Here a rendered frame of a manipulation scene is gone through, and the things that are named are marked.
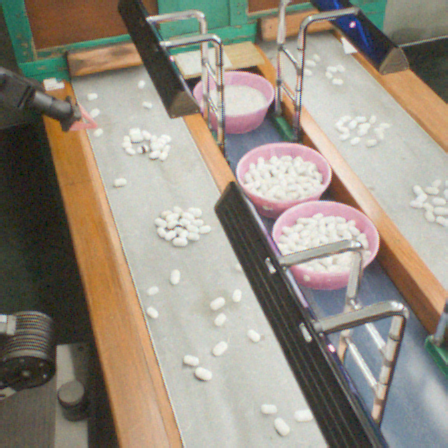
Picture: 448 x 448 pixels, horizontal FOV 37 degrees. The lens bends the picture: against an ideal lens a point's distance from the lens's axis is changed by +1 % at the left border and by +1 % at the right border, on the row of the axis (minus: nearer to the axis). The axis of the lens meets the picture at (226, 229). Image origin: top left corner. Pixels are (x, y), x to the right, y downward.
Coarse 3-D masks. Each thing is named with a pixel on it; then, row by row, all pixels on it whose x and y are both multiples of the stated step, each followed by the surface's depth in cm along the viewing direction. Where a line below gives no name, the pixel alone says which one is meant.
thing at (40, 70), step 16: (384, 0) 249; (368, 16) 251; (384, 16) 254; (192, 32) 234; (208, 32) 234; (224, 32) 236; (240, 32) 238; (256, 32) 240; (320, 32) 252; (176, 48) 234; (192, 48) 236; (208, 48) 238; (32, 64) 221; (48, 64) 223; (64, 64) 225; (80, 80) 231; (32, 112) 233; (48, 144) 247; (48, 160) 251; (48, 176) 256; (64, 208) 269; (64, 224) 274
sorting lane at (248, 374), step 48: (144, 96) 223; (96, 144) 203; (144, 144) 203; (192, 144) 202; (144, 192) 186; (192, 192) 186; (144, 240) 172; (192, 240) 172; (144, 288) 160; (192, 288) 160; (240, 288) 159; (192, 336) 149; (240, 336) 149; (192, 384) 140; (240, 384) 140; (288, 384) 139; (192, 432) 132; (240, 432) 132
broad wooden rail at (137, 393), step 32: (64, 96) 219; (64, 160) 194; (64, 192) 183; (96, 192) 183; (96, 224) 173; (96, 256) 165; (96, 288) 157; (128, 288) 158; (96, 320) 150; (128, 320) 150; (128, 352) 143; (128, 384) 138; (160, 384) 139; (128, 416) 132; (160, 416) 132
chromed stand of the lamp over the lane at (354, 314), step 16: (352, 240) 116; (288, 256) 113; (304, 256) 114; (320, 256) 115; (352, 256) 119; (272, 272) 113; (352, 272) 121; (352, 288) 124; (352, 304) 126; (384, 304) 105; (400, 304) 106; (320, 320) 103; (336, 320) 103; (352, 320) 104; (368, 320) 104; (400, 320) 108; (304, 336) 103; (320, 336) 103; (400, 336) 110; (352, 352) 132; (384, 352) 117; (368, 368) 129; (384, 368) 118; (384, 384) 120; (384, 400) 124
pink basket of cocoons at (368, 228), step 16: (304, 208) 177; (320, 208) 178; (336, 208) 177; (352, 208) 175; (288, 224) 176; (368, 224) 171; (368, 240) 171; (304, 272) 161; (320, 288) 166; (336, 288) 167
